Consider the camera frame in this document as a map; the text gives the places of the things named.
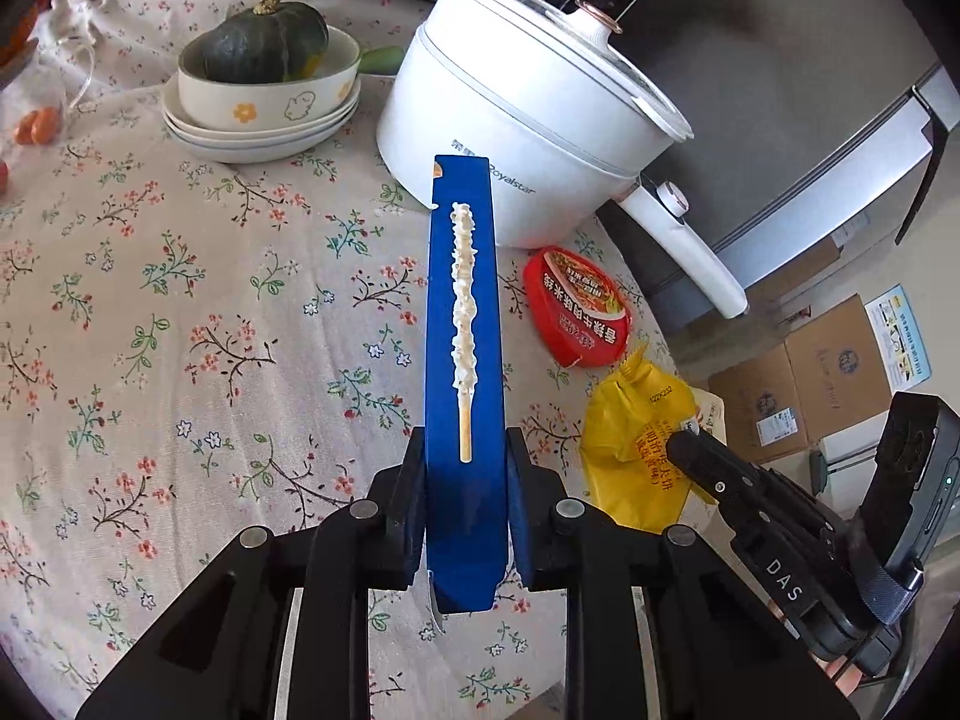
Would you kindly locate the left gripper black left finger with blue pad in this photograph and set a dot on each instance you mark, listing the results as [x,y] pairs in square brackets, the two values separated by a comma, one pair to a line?
[278,620]

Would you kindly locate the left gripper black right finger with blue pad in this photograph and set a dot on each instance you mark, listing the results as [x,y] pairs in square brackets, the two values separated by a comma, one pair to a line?
[655,624]

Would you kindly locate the blue snack stick box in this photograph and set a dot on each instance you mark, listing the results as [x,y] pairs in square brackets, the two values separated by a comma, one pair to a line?
[465,433]

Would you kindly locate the person's right hand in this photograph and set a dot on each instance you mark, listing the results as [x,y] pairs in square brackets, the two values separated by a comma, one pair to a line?
[843,674]

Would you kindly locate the yellow snack wrapper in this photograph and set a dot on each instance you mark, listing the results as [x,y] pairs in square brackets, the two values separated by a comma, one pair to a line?
[630,417]

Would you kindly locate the brown cardboard box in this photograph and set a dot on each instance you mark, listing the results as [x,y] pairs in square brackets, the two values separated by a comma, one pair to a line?
[826,376]

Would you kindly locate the pale yellow snack bag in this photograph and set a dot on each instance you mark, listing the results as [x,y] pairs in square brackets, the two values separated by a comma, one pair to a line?
[711,416]

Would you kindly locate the blue white leaflet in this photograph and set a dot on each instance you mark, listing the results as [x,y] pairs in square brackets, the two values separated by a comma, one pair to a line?
[899,340]

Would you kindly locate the floral tablecloth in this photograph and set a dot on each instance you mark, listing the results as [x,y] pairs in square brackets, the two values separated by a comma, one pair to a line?
[187,348]

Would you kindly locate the red round snack lid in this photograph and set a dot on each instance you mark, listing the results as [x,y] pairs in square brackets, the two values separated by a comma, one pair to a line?
[578,311]

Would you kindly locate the grey refrigerator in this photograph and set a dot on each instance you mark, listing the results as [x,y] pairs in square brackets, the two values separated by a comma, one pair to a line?
[804,113]

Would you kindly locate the stacked white plates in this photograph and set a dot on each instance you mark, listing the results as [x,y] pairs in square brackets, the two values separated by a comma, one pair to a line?
[251,147]

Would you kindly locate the white flower print bowl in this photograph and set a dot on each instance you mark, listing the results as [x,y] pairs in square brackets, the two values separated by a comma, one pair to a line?
[268,106]

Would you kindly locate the small orange fruit pair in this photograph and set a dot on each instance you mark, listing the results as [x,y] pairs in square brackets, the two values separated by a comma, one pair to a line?
[38,127]

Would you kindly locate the white Royalstar electric pot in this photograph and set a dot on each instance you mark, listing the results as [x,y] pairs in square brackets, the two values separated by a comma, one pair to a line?
[563,121]

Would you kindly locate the dark green pumpkin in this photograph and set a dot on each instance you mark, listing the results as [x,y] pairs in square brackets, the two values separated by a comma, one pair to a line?
[275,41]

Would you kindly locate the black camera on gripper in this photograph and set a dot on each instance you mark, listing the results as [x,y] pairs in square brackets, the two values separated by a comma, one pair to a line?
[913,487]

